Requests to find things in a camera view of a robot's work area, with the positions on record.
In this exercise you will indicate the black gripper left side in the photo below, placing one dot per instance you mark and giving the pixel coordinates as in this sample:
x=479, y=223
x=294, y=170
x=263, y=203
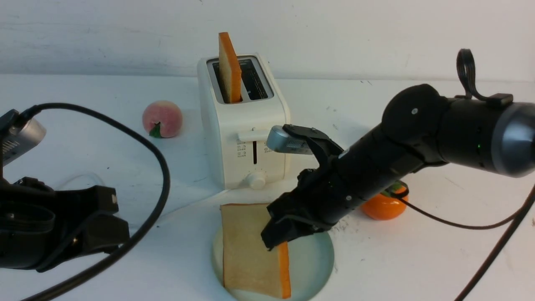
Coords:
x=50, y=226

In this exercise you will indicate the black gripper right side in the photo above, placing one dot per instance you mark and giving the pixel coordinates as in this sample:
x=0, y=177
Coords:
x=320, y=199

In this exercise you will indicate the toast slice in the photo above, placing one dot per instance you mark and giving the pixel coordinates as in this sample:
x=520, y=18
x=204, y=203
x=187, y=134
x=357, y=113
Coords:
x=229, y=69
x=247, y=264

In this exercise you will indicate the white two-slot toaster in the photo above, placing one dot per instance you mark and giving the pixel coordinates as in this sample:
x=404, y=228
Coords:
x=236, y=134

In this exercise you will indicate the light green round plate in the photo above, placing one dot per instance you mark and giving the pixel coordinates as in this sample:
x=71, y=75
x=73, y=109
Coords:
x=311, y=261

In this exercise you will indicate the orange persimmon with green leaf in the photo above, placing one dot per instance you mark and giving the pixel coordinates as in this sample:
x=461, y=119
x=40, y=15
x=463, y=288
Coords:
x=383, y=206

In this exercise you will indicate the pink peach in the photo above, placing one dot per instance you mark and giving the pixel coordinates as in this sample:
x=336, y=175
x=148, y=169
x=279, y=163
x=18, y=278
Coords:
x=162, y=119

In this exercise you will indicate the silver wrist camera right side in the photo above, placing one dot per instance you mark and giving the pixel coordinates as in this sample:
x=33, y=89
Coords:
x=280, y=141

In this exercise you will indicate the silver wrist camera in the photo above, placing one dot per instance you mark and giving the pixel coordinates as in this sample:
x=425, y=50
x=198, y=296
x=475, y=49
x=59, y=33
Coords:
x=280, y=141
x=16, y=138

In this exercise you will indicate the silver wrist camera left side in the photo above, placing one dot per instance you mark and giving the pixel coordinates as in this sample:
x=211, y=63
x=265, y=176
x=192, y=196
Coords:
x=16, y=138

